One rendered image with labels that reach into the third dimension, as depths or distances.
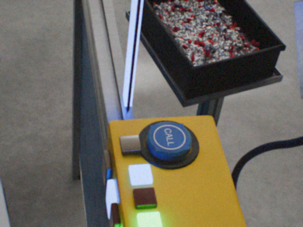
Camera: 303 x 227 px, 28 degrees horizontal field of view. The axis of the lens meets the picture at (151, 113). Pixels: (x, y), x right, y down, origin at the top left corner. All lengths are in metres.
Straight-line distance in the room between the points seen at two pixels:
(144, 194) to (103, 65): 0.44
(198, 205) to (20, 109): 1.56
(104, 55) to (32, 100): 1.14
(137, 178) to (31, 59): 1.72
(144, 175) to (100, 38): 0.48
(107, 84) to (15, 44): 1.39
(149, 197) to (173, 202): 0.02
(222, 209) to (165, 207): 0.05
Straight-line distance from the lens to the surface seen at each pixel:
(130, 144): 0.54
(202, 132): 0.56
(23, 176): 1.87
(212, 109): 1.05
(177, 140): 0.54
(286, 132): 2.09
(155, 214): 0.49
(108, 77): 0.90
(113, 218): 0.51
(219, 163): 0.54
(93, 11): 1.02
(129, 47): 0.79
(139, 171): 0.52
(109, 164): 0.55
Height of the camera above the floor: 1.49
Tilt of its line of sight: 47 degrees down
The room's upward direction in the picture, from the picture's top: 8 degrees clockwise
